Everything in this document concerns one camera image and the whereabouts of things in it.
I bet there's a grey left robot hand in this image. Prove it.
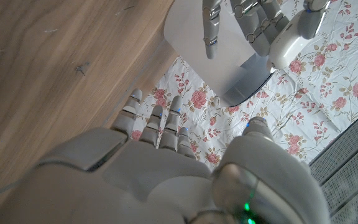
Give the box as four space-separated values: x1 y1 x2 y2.
202 0 331 60

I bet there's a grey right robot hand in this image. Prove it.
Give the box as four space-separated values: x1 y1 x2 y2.
0 88 332 224

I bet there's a translucent pitcher with blue lid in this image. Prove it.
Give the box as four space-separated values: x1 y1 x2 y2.
163 0 275 107

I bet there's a floral print backdrop cloth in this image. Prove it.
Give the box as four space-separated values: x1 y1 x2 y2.
131 0 358 170

